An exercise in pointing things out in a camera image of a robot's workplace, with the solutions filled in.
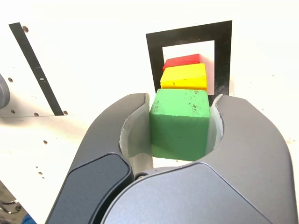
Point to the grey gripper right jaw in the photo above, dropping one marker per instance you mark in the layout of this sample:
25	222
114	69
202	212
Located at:
245	163

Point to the black tape strip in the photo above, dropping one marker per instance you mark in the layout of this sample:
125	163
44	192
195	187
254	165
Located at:
35	67

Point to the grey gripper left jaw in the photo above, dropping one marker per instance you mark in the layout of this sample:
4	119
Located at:
100	144

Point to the black tape square outline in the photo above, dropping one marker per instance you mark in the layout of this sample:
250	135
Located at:
187	35

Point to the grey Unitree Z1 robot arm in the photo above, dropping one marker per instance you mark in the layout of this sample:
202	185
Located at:
2	93

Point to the green cube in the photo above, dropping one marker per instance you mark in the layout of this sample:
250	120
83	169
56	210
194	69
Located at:
180	126

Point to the yellow cube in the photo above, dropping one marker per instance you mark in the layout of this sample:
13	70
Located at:
184	77

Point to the red cube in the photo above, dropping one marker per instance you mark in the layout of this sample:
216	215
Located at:
182	60

